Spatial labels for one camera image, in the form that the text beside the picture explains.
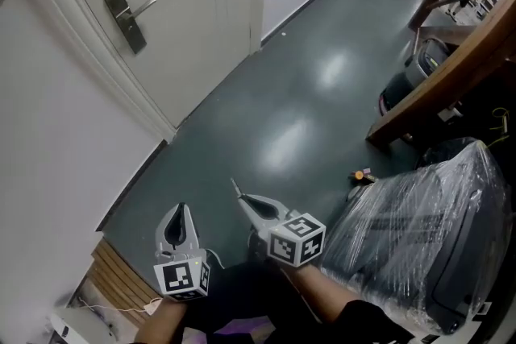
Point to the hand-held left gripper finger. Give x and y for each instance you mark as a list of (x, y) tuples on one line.
[(162, 237), (192, 233)]

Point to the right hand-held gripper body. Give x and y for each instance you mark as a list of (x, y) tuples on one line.
[(294, 241)]

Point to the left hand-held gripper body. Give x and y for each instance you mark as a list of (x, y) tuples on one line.
[(181, 278)]

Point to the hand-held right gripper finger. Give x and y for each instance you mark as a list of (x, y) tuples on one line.
[(274, 209), (256, 221)]

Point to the person's right forearm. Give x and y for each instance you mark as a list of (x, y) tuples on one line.
[(318, 294)]

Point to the person's left forearm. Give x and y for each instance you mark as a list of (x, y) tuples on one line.
[(161, 322)]

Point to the white door with handle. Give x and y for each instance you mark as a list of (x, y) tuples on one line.
[(181, 12)]

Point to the white power strip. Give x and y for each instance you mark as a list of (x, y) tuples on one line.
[(152, 307)]

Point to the wooden slat panel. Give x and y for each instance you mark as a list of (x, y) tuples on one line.
[(121, 278)]

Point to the person's black clothing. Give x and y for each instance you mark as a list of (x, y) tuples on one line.
[(242, 294)]

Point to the small orange and purple item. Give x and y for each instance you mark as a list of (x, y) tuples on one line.
[(360, 175)]

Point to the white boxy device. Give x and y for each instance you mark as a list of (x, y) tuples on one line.
[(80, 326)]

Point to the plastic-wrapped black machine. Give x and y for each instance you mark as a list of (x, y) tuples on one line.
[(423, 233)]

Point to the wooden table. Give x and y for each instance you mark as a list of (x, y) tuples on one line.
[(463, 64)]

